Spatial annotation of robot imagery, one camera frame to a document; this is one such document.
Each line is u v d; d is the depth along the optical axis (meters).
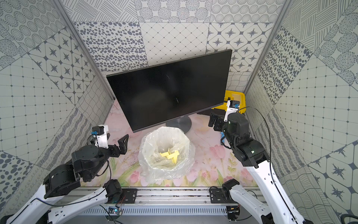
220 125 0.56
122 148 0.56
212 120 0.58
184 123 1.02
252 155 0.41
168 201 0.73
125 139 0.60
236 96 1.01
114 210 0.70
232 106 0.53
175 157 0.71
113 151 0.54
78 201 0.49
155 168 0.57
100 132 0.50
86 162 0.41
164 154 0.72
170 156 0.70
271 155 0.42
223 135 0.98
